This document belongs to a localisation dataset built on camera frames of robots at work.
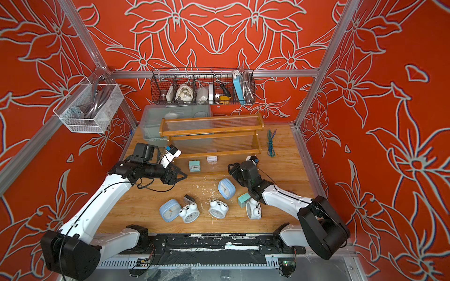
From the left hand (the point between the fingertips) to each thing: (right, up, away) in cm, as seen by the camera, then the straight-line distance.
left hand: (182, 171), depth 75 cm
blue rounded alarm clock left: (-6, -18, +2) cm, 19 cm away
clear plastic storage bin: (-24, +28, +26) cm, 45 cm away
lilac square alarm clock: (+12, +3, +23) cm, 26 cm away
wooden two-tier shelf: (+15, +16, +20) cm, 30 cm away
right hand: (+19, 0, +10) cm, 22 cm away
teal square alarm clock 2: (+27, -14, +6) cm, 32 cm away
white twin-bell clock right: (+32, -17, -1) cm, 36 cm away
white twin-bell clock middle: (+16, -17, 0) cm, 23 cm away
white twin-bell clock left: (+4, -18, -1) cm, 19 cm away
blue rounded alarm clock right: (+20, -10, +7) cm, 23 cm away
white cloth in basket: (-2, +38, +15) cm, 41 cm away
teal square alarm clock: (+3, 0, +17) cm, 17 cm away
